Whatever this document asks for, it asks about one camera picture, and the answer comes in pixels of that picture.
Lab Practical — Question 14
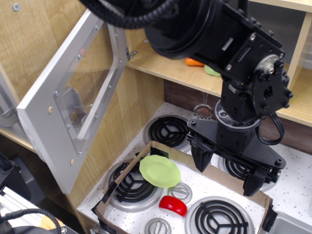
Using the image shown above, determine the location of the grey stove knob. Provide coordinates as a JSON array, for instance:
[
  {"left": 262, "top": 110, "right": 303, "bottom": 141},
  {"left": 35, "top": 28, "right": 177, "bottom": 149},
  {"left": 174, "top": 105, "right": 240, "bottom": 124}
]
[
  {"left": 167, "top": 182, "right": 193, "bottom": 204},
  {"left": 144, "top": 218, "right": 172, "bottom": 234}
]

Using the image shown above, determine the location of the black box on floor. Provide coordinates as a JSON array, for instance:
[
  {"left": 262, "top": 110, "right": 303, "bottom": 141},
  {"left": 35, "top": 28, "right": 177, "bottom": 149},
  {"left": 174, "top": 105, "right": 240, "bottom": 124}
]
[{"left": 0, "top": 154, "right": 45, "bottom": 204}]

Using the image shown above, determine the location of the back right stove burner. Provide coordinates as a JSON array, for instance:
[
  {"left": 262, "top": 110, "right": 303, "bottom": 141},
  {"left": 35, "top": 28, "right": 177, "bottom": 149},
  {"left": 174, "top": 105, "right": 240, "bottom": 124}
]
[{"left": 217, "top": 156, "right": 276, "bottom": 192}]

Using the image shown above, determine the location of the brown cardboard frame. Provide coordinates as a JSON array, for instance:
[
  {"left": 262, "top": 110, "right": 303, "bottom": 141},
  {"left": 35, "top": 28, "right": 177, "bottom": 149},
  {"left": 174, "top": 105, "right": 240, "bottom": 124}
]
[{"left": 93, "top": 141, "right": 272, "bottom": 234}]

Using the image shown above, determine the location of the green toy lettuce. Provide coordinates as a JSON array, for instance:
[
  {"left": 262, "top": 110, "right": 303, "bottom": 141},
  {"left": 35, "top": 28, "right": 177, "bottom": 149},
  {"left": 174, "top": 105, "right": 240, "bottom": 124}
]
[{"left": 204, "top": 65, "right": 221, "bottom": 77}]

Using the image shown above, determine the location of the front right stove burner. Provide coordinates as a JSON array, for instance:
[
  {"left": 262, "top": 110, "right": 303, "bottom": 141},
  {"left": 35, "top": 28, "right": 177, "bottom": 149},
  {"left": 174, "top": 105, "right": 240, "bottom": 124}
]
[{"left": 184, "top": 196, "right": 255, "bottom": 234}]

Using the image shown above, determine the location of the black braided cable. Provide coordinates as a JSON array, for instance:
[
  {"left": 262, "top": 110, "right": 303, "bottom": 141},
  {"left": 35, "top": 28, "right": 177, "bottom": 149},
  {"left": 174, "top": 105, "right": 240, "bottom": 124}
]
[{"left": 0, "top": 208, "right": 64, "bottom": 234}]

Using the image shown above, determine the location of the metal door hinge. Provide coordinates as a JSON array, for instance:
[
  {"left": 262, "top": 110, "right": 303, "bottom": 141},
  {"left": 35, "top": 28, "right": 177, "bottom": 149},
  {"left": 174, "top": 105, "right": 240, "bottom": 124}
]
[{"left": 126, "top": 47, "right": 138, "bottom": 61}]

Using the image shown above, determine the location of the grey toy sink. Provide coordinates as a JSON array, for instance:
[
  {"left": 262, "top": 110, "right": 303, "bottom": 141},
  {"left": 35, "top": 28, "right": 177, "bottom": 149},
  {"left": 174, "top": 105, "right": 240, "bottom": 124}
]
[{"left": 268, "top": 212, "right": 312, "bottom": 234}]

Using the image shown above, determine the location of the red toy cheese wheel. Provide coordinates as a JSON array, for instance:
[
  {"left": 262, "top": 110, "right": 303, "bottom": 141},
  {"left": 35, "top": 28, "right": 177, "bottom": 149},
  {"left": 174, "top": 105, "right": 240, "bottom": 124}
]
[{"left": 158, "top": 195, "right": 188, "bottom": 217}]

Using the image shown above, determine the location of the hanging toy strainer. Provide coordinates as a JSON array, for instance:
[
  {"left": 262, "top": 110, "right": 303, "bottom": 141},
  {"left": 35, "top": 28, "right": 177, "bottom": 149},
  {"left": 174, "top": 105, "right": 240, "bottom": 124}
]
[{"left": 193, "top": 93, "right": 214, "bottom": 120}]

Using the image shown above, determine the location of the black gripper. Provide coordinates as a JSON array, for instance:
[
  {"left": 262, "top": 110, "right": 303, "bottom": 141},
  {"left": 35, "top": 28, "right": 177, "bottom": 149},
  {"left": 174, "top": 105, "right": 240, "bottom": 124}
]
[{"left": 187, "top": 119, "right": 286, "bottom": 196}]

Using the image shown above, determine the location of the back left stove burner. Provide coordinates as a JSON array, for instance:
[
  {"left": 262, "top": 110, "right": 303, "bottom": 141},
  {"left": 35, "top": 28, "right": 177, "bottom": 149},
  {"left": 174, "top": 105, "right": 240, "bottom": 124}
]
[{"left": 142, "top": 115, "right": 191, "bottom": 153}]

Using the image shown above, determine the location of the grey toy microwave door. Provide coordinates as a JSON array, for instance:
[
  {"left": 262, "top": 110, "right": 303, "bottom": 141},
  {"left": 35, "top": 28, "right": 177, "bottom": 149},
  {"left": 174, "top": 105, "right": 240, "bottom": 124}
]
[{"left": 17, "top": 10, "right": 129, "bottom": 194}]

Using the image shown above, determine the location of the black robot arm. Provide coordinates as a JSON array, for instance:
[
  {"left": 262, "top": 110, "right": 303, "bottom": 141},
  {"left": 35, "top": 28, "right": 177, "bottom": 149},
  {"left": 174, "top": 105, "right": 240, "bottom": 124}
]
[{"left": 83, "top": 0, "right": 293, "bottom": 196}]

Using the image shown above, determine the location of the grey wall phone holder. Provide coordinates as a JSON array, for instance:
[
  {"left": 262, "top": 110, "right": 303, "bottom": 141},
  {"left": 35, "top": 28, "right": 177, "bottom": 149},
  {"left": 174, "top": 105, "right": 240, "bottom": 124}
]
[{"left": 62, "top": 86, "right": 92, "bottom": 133}]

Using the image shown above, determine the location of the front left stove burner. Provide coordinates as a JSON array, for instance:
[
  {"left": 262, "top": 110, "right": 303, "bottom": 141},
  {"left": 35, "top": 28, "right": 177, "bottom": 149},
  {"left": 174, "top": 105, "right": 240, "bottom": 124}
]
[{"left": 110, "top": 162, "right": 163, "bottom": 213}]

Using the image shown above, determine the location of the stove burner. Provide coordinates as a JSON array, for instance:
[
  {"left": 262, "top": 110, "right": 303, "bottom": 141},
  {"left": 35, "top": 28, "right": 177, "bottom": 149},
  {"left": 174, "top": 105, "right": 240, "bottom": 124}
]
[
  {"left": 142, "top": 115, "right": 191, "bottom": 153},
  {"left": 184, "top": 196, "right": 255, "bottom": 234},
  {"left": 110, "top": 162, "right": 163, "bottom": 213},
  {"left": 217, "top": 156, "right": 276, "bottom": 192}
]

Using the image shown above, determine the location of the grey cabinet door handle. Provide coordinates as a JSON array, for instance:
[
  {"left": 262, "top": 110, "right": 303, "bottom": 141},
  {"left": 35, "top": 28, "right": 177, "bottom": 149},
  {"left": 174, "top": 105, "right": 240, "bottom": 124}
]
[{"left": 0, "top": 73, "right": 20, "bottom": 130}]

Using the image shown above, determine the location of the orange toy carrot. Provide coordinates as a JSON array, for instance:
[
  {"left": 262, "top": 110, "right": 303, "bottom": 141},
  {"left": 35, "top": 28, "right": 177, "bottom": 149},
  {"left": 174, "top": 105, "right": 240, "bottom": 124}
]
[{"left": 185, "top": 58, "right": 205, "bottom": 67}]

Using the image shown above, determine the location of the grey centre stove knob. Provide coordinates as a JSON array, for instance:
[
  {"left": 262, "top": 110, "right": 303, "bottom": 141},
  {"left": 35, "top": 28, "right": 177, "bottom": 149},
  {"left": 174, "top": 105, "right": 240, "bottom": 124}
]
[{"left": 167, "top": 182, "right": 193, "bottom": 204}]

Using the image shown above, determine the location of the light green toy plate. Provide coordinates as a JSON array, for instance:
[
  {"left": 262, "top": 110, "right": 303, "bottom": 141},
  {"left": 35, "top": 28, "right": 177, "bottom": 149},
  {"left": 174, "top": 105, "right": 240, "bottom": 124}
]
[{"left": 139, "top": 155, "right": 181, "bottom": 188}]

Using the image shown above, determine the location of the grey front stove knob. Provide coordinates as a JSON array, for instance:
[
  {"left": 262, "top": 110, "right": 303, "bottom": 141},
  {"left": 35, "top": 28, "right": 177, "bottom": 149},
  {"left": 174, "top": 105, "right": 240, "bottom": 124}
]
[{"left": 144, "top": 218, "right": 172, "bottom": 234}]

